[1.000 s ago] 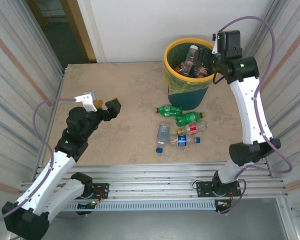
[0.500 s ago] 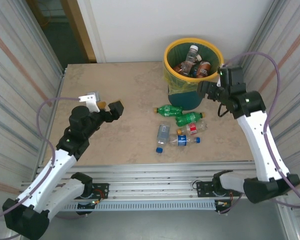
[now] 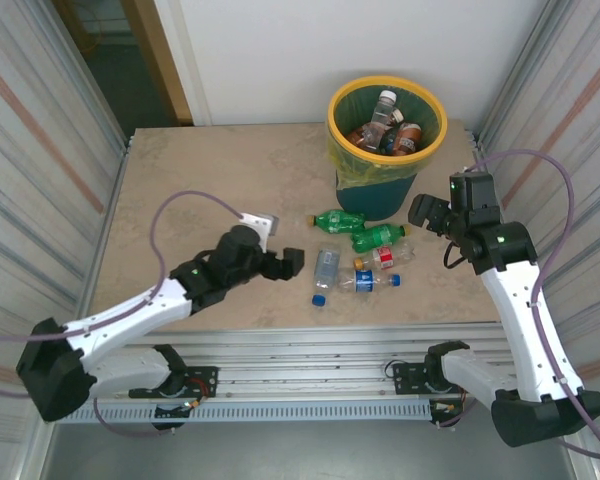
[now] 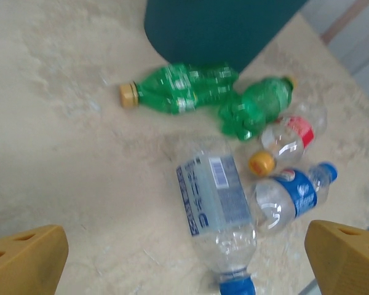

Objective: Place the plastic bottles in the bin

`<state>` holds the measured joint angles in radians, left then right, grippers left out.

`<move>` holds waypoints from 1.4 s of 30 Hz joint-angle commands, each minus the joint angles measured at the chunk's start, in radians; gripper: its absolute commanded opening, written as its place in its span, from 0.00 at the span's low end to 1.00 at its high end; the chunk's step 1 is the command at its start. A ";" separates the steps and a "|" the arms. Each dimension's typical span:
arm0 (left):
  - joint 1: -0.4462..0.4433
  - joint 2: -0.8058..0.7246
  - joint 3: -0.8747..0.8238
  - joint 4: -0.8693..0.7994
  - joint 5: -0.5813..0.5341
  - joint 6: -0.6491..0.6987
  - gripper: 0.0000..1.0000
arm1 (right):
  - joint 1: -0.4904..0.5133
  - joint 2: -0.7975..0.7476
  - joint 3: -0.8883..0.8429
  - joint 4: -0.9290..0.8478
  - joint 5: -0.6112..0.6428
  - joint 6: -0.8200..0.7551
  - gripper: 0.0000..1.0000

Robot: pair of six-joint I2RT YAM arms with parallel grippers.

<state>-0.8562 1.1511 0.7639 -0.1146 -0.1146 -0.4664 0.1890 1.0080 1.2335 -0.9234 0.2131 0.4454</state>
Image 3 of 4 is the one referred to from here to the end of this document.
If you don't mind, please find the clear bottle grey blue label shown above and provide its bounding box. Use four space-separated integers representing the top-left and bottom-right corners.
311 243 342 308

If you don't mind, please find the green bottle orange cap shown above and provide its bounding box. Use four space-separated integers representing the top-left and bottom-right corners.
350 223 412 254

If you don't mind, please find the clear bottle red label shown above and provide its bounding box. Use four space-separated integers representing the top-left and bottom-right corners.
353 242 416 271

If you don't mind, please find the clear bottle Pepsi label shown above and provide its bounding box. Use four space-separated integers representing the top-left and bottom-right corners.
337 267 401 294

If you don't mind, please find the teal bin with yellow rim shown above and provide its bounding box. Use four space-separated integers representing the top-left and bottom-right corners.
327 74 449 222

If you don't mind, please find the yellow plastic bin liner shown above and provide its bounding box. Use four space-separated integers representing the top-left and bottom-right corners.
327 82 442 191

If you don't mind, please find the green bottle yellow cap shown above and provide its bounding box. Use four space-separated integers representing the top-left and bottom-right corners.
306 209 368 235

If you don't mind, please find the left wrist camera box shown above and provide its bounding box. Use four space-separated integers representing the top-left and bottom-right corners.
238 212 280 253

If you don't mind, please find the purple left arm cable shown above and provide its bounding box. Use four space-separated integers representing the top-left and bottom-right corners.
0 190 244 439

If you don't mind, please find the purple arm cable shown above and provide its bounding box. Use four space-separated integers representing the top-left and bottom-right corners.
0 190 244 439
437 149 600 460

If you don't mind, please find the aluminium rail frame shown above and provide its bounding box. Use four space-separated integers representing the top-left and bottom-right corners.
33 322 580 407

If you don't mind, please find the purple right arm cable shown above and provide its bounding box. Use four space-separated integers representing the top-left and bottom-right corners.
437 149 600 460

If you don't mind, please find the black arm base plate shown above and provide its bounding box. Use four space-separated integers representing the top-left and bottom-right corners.
392 360 484 396
128 365 219 400

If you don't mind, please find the slotted light blue cable duct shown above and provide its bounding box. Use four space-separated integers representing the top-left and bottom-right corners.
67 399 434 424

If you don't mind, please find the wooden door frame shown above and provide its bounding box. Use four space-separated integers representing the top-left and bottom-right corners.
117 0 195 127

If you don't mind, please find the orange cable loop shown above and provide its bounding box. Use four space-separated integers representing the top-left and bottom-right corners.
82 27 114 56

